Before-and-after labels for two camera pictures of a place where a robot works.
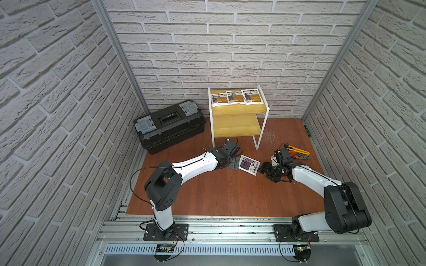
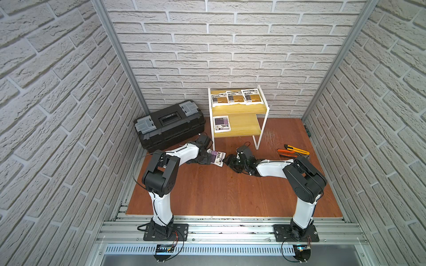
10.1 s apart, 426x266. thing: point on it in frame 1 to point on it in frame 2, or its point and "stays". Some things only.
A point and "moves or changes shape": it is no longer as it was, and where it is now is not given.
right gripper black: x=265 y=168 to x=231 y=160
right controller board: x=302 y=252 stays
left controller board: x=163 y=251 stays
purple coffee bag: x=249 y=165 moves or changes shape
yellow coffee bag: x=234 y=97 stays
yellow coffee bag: x=219 y=99 stays
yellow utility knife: x=297 y=150 stays
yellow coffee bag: x=252 y=96 stays
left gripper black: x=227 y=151 to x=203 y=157
